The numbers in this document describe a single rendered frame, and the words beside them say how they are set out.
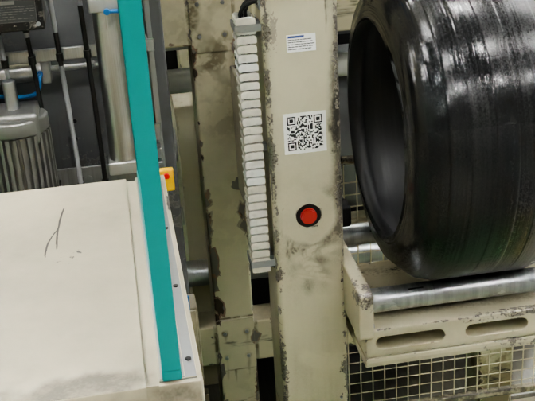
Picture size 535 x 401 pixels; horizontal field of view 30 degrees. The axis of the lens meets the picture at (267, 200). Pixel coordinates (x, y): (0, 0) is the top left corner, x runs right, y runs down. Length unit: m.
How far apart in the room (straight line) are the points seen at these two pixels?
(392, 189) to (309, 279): 0.35
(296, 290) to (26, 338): 0.85
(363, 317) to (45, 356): 0.84
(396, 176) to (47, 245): 1.02
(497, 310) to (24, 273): 0.97
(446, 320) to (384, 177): 0.40
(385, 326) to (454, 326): 0.13
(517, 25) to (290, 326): 0.69
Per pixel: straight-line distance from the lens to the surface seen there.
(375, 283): 2.10
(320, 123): 1.74
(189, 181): 2.56
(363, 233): 2.08
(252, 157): 1.75
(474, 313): 1.89
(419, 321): 1.85
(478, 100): 1.62
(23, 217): 1.39
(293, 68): 1.70
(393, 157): 2.14
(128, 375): 1.01
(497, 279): 1.89
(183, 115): 2.54
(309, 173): 1.77
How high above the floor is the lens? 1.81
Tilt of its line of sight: 24 degrees down
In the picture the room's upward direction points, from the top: 4 degrees counter-clockwise
